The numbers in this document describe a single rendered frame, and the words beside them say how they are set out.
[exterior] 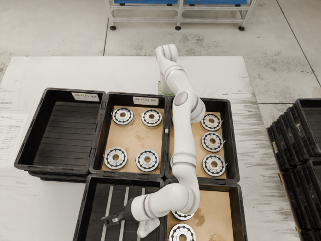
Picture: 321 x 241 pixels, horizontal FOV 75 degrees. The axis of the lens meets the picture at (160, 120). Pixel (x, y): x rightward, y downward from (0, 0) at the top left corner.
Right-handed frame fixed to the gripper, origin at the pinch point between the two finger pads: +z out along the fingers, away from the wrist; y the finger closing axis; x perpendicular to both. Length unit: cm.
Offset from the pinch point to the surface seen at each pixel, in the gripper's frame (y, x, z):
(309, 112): -139, -5, -63
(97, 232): 0.5, 5.0, 12.7
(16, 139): 4, -50, 56
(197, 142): -42.8, -13.3, -19.9
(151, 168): -21.0, -10.2, -5.5
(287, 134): -131, 4, -45
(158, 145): -30.2, -18.6, -6.4
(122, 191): -11.6, -5.8, 5.8
